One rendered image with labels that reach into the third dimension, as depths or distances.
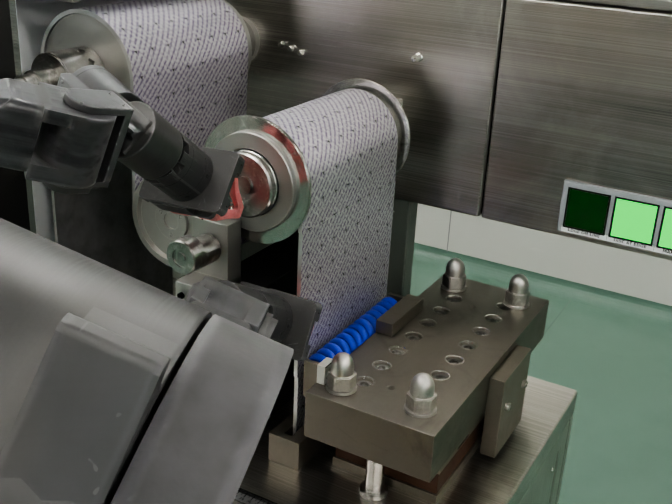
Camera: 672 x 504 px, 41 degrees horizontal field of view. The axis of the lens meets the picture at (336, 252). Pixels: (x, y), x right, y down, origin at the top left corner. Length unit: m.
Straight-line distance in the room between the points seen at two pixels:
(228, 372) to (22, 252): 0.04
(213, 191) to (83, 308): 0.74
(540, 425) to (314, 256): 0.41
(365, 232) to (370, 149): 0.11
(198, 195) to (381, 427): 0.32
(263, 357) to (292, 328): 0.81
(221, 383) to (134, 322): 0.02
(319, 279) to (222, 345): 0.90
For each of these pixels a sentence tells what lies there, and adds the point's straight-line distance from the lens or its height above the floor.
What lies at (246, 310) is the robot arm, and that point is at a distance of 0.82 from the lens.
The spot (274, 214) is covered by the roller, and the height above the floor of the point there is 1.22.
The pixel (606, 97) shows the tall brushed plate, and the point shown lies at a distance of 1.17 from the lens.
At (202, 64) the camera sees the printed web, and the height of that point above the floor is 1.34.
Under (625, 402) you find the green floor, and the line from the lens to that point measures 3.16.
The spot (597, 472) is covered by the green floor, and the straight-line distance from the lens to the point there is 2.79.
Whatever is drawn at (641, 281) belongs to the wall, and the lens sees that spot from 3.77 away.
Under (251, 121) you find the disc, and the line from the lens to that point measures 0.99.
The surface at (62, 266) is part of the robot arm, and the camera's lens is 0.17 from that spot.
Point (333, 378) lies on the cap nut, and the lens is 1.01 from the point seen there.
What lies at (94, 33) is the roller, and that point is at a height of 1.38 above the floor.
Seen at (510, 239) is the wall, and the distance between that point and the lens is 3.86.
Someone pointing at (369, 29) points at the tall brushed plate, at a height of 1.38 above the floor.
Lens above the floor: 1.57
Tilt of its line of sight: 23 degrees down
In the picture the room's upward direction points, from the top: 3 degrees clockwise
